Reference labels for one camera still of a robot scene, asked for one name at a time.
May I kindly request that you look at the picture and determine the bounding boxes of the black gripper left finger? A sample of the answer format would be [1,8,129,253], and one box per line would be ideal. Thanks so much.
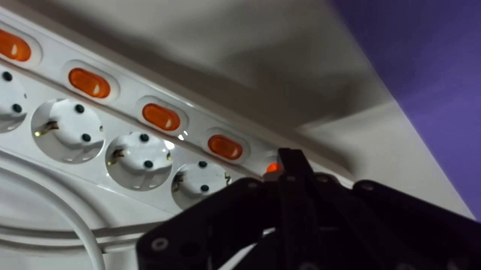
[135,146,297,270]

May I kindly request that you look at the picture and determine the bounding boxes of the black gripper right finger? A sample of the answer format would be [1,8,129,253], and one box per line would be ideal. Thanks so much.
[294,148,481,270]

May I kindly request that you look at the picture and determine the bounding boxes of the white power strip orange switches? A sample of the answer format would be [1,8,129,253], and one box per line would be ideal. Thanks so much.
[0,5,353,236]

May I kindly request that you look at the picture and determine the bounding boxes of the purple mat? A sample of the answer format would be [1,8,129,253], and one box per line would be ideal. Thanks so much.
[329,0,481,221]

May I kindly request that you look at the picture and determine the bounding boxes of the thin white cable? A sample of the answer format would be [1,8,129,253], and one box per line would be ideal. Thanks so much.
[0,163,108,270]

